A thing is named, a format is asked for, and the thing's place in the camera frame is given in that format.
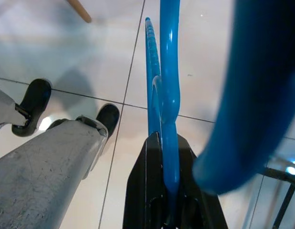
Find silver robot right leg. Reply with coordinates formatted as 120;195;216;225
0;115;109;229

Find blue plastic hanger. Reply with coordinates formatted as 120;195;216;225
144;0;295;227

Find wooden stick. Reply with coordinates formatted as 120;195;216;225
67;0;92;24

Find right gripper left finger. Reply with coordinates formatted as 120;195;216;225
122;132;165;229

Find black robot right foot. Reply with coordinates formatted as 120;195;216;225
46;103;121;144

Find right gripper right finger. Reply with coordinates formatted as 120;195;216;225
177;134;228;229

